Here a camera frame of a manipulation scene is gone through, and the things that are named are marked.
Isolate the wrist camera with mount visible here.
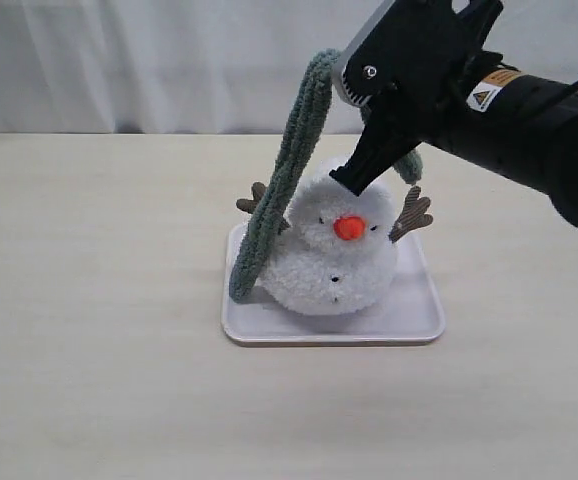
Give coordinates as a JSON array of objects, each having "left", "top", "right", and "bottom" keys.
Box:
[{"left": 333, "top": 0, "right": 416, "bottom": 108}]

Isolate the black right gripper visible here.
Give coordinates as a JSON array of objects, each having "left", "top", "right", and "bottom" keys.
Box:
[{"left": 328, "top": 1, "right": 504, "bottom": 195}]

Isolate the teal fuzzy scarf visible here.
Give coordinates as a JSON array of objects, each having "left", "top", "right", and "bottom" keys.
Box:
[{"left": 228, "top": 47, "right": 425, "bottom": 305}]

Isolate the white curtain backdrop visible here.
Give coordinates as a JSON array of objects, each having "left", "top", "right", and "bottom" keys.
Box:
[{"left": 0, "top": 0, "right": 578, "bottom": 135}]

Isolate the white plush snowman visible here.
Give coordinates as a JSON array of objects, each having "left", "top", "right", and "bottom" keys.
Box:
[{"left": 258, "top": 155, "right": 434, "bottom": 316}]

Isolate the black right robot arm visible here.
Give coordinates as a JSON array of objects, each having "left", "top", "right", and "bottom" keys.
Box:
[{"left": 332, "top": 0, "right": 578, "bottom": 229}]

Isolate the white plastic tray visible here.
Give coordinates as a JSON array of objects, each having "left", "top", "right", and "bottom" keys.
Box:
[{"left": 220, "top": 223, "right": 446, "bottom": 348}]

